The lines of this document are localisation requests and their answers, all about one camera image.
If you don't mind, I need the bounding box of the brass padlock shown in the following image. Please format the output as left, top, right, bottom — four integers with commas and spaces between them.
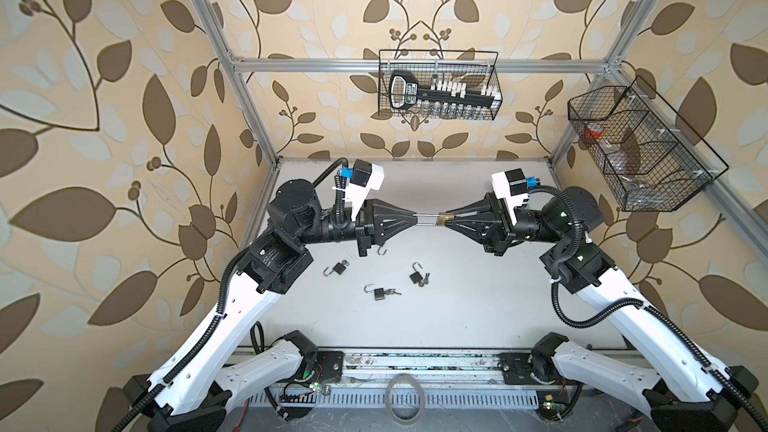
415, 213, 452, 227

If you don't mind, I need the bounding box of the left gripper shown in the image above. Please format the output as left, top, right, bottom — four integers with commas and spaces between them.
288, 196, 412, 258

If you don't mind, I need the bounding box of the red cap in basket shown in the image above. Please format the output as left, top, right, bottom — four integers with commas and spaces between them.
583, 122, 604, 142

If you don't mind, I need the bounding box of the black padlock with keys middle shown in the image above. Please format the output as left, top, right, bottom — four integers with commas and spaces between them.
409, 262, 430, 287

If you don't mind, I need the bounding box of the tape roll ring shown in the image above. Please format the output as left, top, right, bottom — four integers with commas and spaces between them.
383, 373, 427, 425

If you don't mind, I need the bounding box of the wire basket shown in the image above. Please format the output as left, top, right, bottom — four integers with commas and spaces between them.
567, 76, 729, 213
378, 48, 503, 121

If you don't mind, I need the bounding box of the black padlock with keys bottom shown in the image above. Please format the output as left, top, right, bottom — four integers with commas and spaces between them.
363, 284, 400, 301

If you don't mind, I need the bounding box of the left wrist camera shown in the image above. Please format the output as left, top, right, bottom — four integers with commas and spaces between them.
340, 159, 385, 221

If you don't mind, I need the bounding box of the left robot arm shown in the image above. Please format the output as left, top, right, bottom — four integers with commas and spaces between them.
113, 159, 417, 431

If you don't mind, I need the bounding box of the back wire basket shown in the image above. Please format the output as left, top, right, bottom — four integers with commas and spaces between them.
378, 48, 503, 121

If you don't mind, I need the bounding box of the black padlock left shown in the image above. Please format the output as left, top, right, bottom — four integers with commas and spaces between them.
323, 260, 349, 277

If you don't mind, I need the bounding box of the right wire basket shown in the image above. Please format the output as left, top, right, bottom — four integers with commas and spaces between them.
567, 76, 729, 213

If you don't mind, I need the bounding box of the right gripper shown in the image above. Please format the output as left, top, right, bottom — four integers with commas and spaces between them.
446, 194, 562, 259

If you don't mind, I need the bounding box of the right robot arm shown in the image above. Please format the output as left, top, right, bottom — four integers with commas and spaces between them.
437, 185, 767, 431

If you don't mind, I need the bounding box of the black tool rack in basket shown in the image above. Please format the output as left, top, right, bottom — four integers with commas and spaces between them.
384, 70, 502, 114

